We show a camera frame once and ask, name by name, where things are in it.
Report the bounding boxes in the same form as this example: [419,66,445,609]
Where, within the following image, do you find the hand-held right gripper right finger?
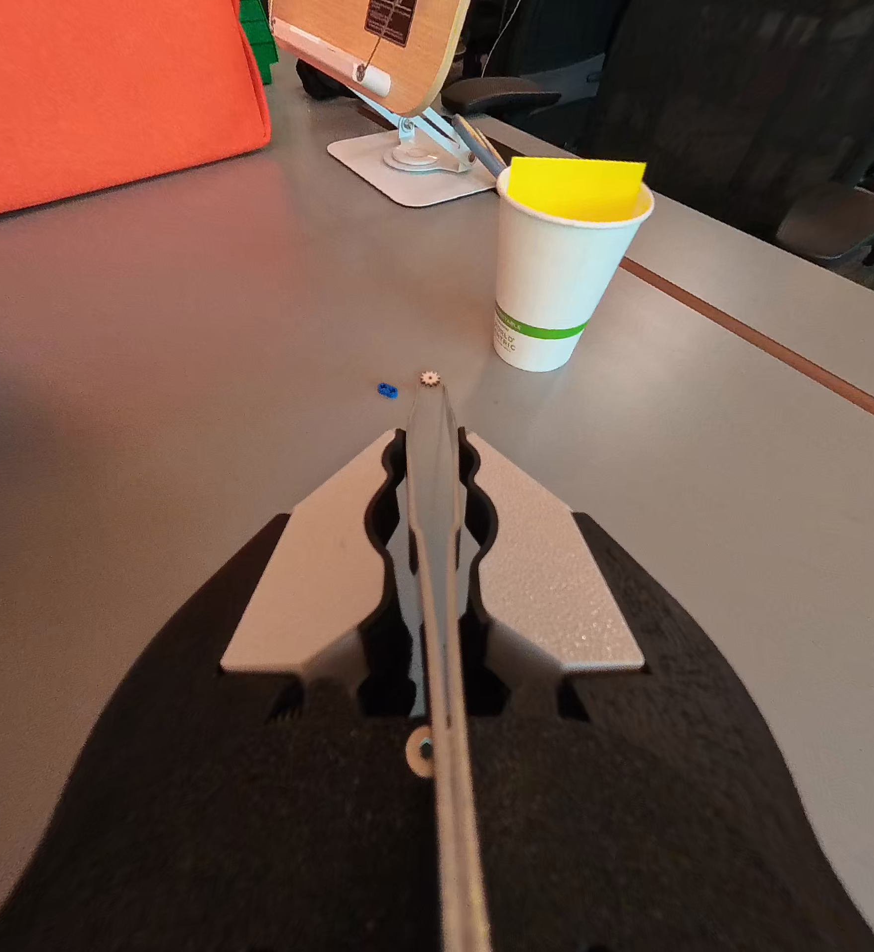
[458,429,646,718]

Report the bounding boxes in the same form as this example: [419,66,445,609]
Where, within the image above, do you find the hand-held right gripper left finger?
[220,427,417,718]

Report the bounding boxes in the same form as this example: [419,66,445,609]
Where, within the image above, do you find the long metal tweezers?
[405,383,495,952]

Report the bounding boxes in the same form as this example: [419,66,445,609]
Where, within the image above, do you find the white paper cup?
[492,158,655,373]

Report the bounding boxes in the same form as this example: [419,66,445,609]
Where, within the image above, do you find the yellow sticky note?
[507,156,648,223]

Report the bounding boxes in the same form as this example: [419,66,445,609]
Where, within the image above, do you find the black mesh office chair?
[578,0,874,295]
[440,0,631,144]

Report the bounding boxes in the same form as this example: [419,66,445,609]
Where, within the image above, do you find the orange felt storage bin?
[0,0,273,223]

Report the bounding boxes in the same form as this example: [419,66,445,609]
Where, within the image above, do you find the green plastic tray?
[237,0,280,85]

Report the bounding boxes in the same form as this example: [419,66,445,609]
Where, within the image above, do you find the wooden book stand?
[268,0,499,208]

